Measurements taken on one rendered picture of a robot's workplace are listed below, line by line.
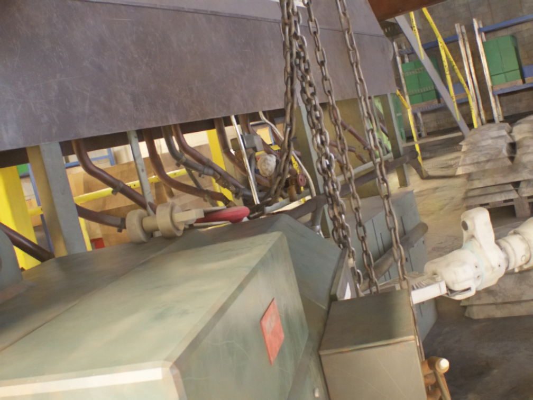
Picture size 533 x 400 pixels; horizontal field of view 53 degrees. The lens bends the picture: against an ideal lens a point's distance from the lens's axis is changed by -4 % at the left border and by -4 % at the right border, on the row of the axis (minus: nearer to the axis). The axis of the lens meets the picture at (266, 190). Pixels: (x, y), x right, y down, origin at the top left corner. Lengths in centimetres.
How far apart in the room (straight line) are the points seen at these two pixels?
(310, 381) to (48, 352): 22
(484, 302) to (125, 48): 189
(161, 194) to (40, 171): 434
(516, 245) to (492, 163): 326
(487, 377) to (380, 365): 160
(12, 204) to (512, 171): 330
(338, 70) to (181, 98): 95
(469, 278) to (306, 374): 57
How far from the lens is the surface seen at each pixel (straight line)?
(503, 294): 255
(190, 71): 136
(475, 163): 430
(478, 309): 256
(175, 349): 22
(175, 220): 53
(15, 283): 48
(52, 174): 102
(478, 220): 99
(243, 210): 74
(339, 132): 87
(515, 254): 104
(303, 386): 41
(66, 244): 102
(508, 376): 205
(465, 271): 95
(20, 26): 107
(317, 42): 88
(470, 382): 205
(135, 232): 54
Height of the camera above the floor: 94
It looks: 5 degrees down
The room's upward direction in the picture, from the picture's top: 14 degrees counter-clockwise
